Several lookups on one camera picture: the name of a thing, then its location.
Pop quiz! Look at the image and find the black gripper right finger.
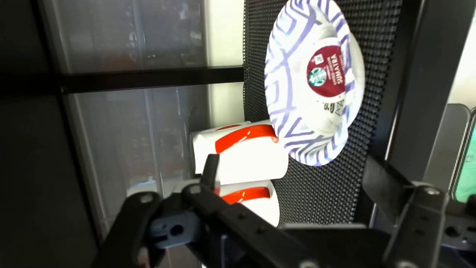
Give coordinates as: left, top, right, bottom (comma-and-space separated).
363, 157, 448, 268

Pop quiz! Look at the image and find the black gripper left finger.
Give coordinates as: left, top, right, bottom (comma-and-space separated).
181, 155, 318, 268

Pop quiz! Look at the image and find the Starbucks coffee pod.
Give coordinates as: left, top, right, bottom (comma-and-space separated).
306, 45, 346, 115

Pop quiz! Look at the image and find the blue patterned paper bowl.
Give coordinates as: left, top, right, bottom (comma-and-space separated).
263, 0, 364, 167

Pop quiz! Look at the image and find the lower white orange cup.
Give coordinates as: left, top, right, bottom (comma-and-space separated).
214, 180, 281, 227

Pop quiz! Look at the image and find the white orange cup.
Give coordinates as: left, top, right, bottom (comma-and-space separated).
190, 121, 288, 185
214, 180, 281, 227

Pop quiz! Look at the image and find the steel bin green liner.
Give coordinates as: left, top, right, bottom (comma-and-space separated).
424, 105, 474, 203

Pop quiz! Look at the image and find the black mesh shelf liner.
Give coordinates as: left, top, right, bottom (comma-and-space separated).
244, 0, 403, 225

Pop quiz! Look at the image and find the upper white orange cup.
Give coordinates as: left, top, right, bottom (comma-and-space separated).
190, 121, 288, 185

